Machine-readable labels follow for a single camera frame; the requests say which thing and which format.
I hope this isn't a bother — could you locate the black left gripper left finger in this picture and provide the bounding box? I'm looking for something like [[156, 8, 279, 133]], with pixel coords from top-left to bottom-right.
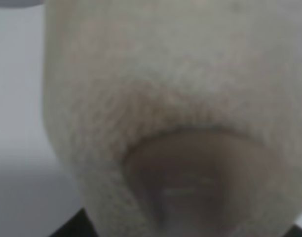
[[50, 209, 99, 237]]

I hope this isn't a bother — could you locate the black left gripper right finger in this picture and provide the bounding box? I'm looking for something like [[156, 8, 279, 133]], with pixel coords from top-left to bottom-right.
[[286, 225, 302, 237]]

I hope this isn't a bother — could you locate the clear plastic drink bottle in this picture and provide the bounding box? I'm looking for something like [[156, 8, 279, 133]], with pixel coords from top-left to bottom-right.
[[43, 0, 302, 237]]

